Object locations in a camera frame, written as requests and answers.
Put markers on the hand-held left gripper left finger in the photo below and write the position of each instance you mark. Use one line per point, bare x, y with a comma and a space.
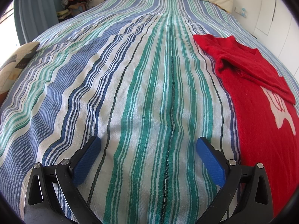
86, 162

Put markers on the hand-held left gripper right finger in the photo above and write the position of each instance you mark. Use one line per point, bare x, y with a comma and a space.
211, 164

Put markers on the red sweater with white dog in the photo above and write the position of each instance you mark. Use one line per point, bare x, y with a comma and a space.
259, 93

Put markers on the pile of clothes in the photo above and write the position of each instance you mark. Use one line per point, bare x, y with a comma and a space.
74, 1

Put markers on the striped blue green bedspread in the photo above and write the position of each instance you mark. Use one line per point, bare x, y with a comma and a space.
135, 102

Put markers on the patterned geometric pillow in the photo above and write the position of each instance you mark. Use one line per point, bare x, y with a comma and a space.
16, 63

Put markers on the white cabinet doors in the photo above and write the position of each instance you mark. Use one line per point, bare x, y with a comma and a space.
278, 21

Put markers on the blue curtain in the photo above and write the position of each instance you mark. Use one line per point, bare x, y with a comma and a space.
35, 11

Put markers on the wall socket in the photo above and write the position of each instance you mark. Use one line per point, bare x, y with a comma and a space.
241, 11

